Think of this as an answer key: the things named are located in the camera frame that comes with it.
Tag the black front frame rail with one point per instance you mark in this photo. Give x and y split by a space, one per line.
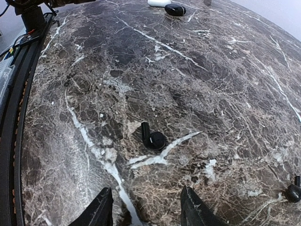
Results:
23 66

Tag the white earbud charging case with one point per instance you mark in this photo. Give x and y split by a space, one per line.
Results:
158 3

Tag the black charging case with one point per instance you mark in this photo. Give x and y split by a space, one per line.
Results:
175 9

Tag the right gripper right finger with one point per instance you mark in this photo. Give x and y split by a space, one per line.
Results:
194 211

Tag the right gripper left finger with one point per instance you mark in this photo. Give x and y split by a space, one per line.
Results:
98 212

